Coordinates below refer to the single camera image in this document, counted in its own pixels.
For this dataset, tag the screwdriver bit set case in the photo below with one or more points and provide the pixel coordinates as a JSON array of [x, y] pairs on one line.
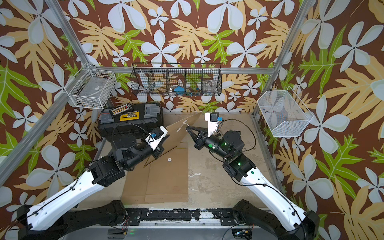
[[120, 110]]

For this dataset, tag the white wire basket right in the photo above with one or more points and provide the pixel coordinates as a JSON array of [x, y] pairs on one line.
[[285, 113]]

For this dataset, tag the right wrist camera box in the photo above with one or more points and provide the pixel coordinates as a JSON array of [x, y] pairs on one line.
[[213, 120]]

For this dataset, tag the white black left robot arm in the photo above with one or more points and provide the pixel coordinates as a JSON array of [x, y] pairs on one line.
[[53, 218]]

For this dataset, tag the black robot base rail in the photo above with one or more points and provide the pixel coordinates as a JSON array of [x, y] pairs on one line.
[[178, 223]]

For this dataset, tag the black plastic toolbox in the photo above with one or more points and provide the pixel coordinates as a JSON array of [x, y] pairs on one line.
[[144, 118]]

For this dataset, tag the white wire basket left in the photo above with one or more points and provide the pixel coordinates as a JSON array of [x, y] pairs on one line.
[[91, 87]]

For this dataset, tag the black wire basket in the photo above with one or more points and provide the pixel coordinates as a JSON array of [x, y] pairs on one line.
[[197, 79]]

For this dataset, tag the white wire basket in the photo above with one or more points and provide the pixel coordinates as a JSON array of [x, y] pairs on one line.
[[285, 113], [91, 87]]

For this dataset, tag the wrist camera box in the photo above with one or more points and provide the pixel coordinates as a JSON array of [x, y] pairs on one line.
[[156, 136], [213, 120]]

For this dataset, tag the kraft file bag with string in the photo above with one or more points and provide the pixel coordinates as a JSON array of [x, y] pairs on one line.
[[135, 187]]

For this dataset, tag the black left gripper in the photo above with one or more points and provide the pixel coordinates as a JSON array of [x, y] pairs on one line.
[[156, 151]]

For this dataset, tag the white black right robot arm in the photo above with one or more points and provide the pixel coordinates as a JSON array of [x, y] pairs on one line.
[[285, 220]]

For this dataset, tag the blue object in basket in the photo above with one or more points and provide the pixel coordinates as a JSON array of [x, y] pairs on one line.
[[180, 91]]

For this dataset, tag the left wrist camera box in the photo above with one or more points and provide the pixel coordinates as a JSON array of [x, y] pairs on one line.
[[156, 136]]

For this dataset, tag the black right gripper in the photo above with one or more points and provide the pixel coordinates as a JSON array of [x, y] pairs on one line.
[[200, 141]]

